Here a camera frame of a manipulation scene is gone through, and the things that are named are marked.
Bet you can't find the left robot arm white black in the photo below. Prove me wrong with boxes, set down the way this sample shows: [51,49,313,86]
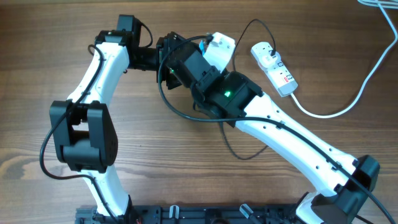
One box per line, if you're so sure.
[39,14,183,223]

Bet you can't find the white USB wall charger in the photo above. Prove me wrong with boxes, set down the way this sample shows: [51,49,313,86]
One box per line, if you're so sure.
[257,51,279,70]

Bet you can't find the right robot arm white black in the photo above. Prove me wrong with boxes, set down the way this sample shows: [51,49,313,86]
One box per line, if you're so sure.
[163,41,380,223]

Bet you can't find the white power strip cord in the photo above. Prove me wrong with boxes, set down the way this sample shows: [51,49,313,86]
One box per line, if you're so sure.
[290,0,398,119]

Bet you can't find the black USB charging cable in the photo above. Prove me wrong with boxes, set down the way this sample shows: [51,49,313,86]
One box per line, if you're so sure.
[218,19,277,161]

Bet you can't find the white power strip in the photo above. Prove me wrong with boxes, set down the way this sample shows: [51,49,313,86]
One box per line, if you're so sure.
[251,42,298,97]

